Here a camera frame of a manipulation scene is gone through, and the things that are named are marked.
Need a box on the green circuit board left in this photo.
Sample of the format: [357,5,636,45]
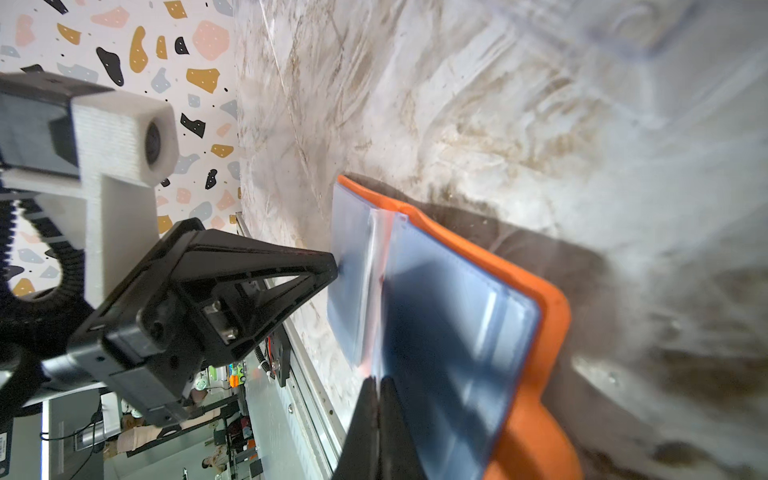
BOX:
[206,362,246,389]

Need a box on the clear acrylic card stand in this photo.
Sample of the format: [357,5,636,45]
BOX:
[486,1,706,61]

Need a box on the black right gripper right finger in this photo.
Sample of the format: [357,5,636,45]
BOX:
[379,376,426,480]

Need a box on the orange card holder wallet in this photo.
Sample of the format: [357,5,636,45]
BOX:
[328,176,583,479]

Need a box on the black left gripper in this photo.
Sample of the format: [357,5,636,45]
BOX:
[42,218,338,427]

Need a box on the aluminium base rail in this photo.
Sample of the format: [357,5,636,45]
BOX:
[233,209,349,480]

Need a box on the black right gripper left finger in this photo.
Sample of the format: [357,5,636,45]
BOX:
[332,377,379,480]

